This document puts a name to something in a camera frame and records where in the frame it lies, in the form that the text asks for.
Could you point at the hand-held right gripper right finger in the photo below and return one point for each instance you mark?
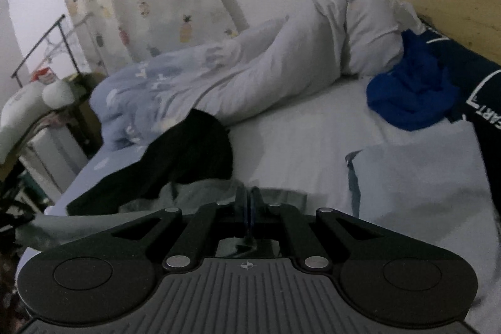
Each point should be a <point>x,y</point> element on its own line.
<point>255,207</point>

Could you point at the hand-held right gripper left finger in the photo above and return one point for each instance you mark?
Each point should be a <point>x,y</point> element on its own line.
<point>242,207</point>

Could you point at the grey-green shirt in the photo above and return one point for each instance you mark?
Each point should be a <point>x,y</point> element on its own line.
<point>94,224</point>

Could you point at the black clothes rack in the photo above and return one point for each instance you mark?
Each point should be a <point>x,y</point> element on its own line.
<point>66,40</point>

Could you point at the bed with light blue sheet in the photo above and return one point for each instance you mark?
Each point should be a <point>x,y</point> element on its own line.
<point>305,154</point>

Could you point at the light blue duvet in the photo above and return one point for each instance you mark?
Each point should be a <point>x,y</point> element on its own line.
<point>274,68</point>

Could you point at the light blue folded garment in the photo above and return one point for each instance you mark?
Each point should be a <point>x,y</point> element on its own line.
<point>422,181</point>

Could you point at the brown cabinet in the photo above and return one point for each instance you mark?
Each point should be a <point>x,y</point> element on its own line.
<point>88,103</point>

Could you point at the white storage box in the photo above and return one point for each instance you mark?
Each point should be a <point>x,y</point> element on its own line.
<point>54,162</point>

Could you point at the royal blue garment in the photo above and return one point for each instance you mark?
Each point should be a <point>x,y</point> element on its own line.
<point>415,91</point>

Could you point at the pink cloth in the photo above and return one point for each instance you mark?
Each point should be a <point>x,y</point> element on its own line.
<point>51,122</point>

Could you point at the white plush pillow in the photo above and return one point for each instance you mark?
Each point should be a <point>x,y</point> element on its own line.
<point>27,111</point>

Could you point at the red white packet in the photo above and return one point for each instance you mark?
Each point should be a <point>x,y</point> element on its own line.
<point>43,75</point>

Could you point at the navy printed blanket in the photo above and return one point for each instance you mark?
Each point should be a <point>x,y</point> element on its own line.
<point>481,95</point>

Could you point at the wooden headboard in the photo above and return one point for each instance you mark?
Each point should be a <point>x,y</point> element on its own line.
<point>458,5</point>

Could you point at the black chair frame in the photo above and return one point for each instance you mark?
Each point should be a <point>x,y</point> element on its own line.
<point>13,205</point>

